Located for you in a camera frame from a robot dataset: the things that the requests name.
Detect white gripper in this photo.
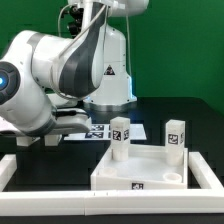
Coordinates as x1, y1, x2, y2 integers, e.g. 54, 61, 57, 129
0, 106, 93, 138

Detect white square table top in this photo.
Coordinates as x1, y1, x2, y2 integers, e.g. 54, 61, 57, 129
91, 144, 188, 190

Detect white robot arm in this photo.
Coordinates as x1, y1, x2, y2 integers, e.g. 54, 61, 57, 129
0, 0, 149, 137

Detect white fiducial marker plate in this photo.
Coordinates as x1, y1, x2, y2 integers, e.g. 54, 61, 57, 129
65, 124, 146, 141

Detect white U-shaped border fence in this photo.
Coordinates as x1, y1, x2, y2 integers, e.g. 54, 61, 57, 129
0, 154, 224, 216

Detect white hanging cable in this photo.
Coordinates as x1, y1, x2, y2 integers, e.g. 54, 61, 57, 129
57, 4, 68, 38

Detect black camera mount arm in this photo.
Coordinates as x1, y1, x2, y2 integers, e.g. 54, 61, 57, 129
67, 5, 83, 38

